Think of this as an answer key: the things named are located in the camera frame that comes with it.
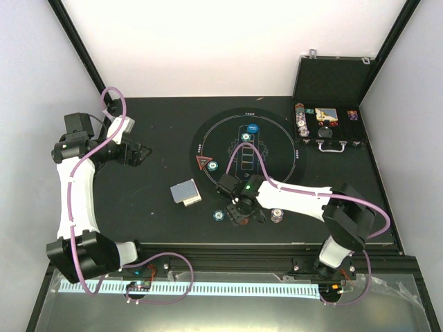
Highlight green poker chip stack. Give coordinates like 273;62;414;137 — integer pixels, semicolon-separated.
213;210;225;221

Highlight green chips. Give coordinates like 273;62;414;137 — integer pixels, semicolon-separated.
206;160;219;172
242;133;251;142

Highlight triangular red dealer button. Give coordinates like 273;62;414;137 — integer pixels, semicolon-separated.
196;155;213;170

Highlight blue round blind button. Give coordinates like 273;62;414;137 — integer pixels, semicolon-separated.
246;123;260;134

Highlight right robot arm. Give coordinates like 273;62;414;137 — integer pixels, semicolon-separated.
217;174;375;279

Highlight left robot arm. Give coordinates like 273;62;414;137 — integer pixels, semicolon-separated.
46;131;152;284

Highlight purple poker chip stack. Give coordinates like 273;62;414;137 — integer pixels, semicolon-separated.
271;208;284;223

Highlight round black poker mat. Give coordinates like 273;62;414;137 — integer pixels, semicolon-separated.
190;107;307;199

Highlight black round button in case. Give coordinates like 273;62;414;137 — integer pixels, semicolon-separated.
318;127;333;138

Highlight chip row in case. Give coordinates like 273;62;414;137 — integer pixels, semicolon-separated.
295;103;309;137

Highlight card deck in case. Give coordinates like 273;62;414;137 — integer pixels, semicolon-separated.
315;108;338;122

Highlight red dice in case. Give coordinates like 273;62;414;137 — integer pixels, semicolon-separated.
318;120;339;127

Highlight black poker set case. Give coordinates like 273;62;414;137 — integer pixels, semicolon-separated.
292;48;376;153

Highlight purple chips in case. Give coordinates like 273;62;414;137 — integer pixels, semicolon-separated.
347;110;359;121

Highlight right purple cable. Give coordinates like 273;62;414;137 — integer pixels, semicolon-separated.
225;142;391;308

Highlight purple cable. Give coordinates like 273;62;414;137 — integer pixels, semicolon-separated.
225;142;391;308
68;86;194;306

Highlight black aluminium front rail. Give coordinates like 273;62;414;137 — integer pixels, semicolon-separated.
139;243;320;273

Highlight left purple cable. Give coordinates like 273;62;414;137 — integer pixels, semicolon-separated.
68;86;194;306

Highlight white slotted cable duct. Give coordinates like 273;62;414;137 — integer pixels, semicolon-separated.
57;279;321;300

